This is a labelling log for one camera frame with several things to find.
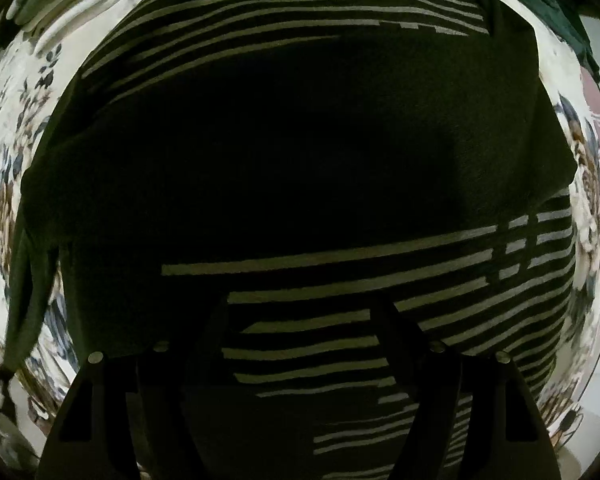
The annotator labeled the floral bed cover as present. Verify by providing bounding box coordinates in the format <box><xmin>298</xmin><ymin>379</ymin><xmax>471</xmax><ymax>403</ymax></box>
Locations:
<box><xmin>0</xmin><ymin>0</ymin><xmax>600</xmax><ymax>422</ymax></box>

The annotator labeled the dark striped sweater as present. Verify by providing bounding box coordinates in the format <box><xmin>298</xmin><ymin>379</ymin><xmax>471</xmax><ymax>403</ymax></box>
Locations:
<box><xmin>4</xmin><ymin>0</ymin><xmax>577</xmax><ymax>479</ymax></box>

